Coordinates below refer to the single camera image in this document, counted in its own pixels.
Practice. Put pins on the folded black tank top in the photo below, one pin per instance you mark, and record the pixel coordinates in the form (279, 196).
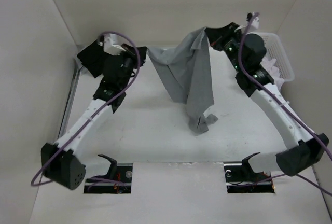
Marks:
(93, 58)

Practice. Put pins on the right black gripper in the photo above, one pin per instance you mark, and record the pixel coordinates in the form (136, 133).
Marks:
(218, 36)

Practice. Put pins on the white tank top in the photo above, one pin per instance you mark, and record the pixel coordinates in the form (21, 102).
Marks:
(274, 72)

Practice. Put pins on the grey tank top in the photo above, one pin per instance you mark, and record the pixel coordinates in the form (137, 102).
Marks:
(185, 72)

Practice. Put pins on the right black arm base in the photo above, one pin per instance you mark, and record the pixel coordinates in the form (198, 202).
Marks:
(240, 178)

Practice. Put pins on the white plastic basket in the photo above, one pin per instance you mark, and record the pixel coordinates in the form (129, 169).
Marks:
(275, 50)

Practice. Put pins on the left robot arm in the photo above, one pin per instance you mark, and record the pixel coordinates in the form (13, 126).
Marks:
(61, 160)

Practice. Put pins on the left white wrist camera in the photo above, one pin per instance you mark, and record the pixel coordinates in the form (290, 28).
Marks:
(110, 44)

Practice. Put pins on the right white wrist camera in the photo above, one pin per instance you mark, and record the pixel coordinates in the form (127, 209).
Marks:
(253, 19)

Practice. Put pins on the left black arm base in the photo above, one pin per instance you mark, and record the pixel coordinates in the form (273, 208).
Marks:
(116, 180)

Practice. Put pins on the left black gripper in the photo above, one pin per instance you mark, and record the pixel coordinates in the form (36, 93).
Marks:
(131, 53)

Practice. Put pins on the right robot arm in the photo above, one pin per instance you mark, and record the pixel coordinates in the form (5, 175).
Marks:
(304, 147)

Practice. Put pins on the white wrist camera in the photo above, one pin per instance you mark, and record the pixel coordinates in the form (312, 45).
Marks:
(110, 44)
(253, 19)

